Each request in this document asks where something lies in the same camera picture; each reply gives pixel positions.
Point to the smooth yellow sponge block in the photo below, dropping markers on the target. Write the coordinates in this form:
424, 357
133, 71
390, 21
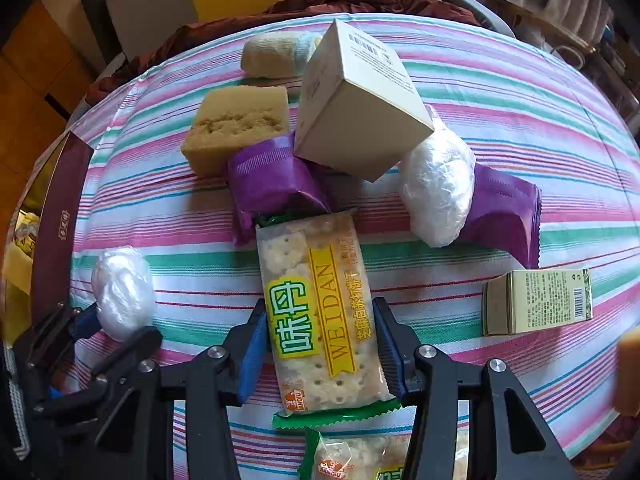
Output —
17, 267

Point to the small green cardboard box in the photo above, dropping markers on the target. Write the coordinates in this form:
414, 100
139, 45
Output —
540, 302

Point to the rolled beige towel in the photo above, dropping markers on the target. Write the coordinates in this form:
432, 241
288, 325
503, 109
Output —
270, 55

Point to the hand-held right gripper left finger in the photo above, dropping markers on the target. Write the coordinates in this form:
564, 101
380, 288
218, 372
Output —
252, 360

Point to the striped tablecloth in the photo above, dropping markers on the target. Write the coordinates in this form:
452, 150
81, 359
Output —
525, 110

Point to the yellow sponge with pitted face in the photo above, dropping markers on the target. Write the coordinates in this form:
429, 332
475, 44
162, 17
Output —
235, 120

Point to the gold tin with maroon sides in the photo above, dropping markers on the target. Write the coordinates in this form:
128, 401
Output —
57, 210

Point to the cluttered wooden shelf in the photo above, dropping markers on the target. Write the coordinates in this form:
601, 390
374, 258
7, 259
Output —
550, 15

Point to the large cream cardboard box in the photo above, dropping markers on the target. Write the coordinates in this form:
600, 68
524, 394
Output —
360, 105

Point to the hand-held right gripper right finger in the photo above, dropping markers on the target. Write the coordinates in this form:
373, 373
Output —
391, 360

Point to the green-edged cracker packet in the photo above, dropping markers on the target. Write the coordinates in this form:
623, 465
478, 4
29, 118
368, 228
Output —
360, 452
320, 310

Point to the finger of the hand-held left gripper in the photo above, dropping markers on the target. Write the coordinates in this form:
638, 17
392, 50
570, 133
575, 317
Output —
85, 322
140, 342

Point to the purple snack packet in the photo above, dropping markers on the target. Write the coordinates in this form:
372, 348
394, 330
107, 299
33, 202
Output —
505, 210
275, 180

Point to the wooden cabinet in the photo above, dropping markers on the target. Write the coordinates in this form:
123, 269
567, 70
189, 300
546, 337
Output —
30, 60

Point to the black rolled mat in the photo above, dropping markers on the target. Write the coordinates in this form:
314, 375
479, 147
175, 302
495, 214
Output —
97, 10

